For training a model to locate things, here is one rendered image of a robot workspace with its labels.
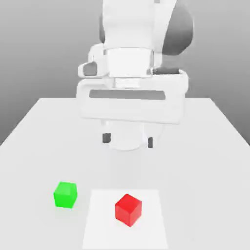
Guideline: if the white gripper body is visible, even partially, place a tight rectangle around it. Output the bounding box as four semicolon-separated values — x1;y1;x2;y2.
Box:
76;69;189;125

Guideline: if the small green cube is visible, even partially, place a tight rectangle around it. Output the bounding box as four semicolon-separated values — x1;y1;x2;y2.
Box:
53;181;78;209

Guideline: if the small red cube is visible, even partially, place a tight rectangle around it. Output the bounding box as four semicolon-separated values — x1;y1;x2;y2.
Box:
115;193;143;228

